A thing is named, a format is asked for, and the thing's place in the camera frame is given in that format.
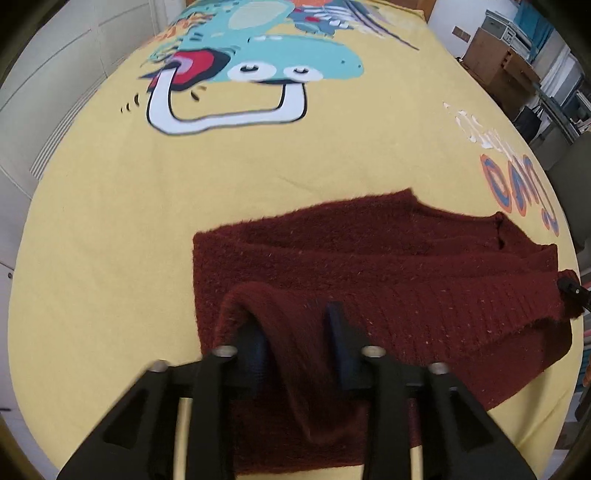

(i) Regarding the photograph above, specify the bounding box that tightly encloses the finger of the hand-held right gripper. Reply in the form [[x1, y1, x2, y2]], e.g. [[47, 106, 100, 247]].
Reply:
[[557, 271, 591, 319]]

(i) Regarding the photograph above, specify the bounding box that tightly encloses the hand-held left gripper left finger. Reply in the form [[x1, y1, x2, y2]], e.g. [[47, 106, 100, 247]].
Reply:
[[58, 323, 278, 480]]

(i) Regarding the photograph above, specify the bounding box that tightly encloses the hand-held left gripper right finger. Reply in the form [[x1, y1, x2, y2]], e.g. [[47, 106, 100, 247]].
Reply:
[[325, 302, 539, 480]]

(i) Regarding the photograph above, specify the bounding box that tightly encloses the dark red knitted sweater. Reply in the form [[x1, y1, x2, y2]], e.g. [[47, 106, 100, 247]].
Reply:
[[191, 187, 580, 476]]

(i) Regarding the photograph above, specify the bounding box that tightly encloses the black bag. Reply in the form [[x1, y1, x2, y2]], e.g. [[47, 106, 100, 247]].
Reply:
[[512, 105, 555, 144]]

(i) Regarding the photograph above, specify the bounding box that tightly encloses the yellow printed blanket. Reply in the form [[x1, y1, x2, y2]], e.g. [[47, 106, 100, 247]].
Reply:
[[7, 0, 583, 480]]

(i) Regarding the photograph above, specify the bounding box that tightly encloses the wooden cabinet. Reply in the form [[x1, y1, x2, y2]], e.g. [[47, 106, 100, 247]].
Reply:
[[462, 28, 541, 118]]

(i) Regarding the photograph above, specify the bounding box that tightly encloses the teal curtain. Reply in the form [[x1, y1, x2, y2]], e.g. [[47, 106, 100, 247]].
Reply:
[[526, 0, 557, 61]]

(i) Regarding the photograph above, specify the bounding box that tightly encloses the white printer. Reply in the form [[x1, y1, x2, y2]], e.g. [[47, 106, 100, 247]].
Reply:
[[482, 10, 532, 47]]

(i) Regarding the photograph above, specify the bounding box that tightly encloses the wooden bed headboard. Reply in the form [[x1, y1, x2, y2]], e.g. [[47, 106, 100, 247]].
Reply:
[[397, 0, 437, 21]]

